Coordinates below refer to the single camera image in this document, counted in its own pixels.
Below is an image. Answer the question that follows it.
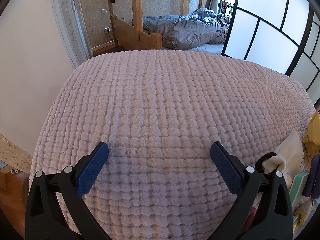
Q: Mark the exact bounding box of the white door frame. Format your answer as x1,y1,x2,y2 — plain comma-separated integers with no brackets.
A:
50,0,92,69

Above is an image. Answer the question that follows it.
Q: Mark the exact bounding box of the wooden bunk bed frame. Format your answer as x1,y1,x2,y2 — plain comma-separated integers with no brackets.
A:
107,0,190,50

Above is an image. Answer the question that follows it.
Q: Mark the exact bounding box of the pink quilted blanket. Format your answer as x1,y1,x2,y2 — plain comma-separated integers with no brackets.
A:
30,50,315,239

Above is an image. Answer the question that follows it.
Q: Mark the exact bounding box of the black framed shoji screen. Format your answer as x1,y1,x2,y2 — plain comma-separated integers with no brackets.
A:
222,0,319,105

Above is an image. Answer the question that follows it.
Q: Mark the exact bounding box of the white drawstring pouch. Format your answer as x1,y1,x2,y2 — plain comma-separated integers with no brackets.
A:
255,130,304,189

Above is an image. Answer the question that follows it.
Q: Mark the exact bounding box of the yellow paper bag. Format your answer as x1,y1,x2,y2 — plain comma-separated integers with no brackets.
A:
303,112,320,163

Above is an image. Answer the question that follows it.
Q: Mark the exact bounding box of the grey crumpled duvet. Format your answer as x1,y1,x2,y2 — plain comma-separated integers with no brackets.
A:
143,8,231,50

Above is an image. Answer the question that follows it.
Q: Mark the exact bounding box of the purple foam tube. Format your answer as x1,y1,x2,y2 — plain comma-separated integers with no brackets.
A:
302,154,320,199

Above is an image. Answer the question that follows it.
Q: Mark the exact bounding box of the teal rectangular sponge block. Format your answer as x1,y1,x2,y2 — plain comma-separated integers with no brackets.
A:
289,171,309,207

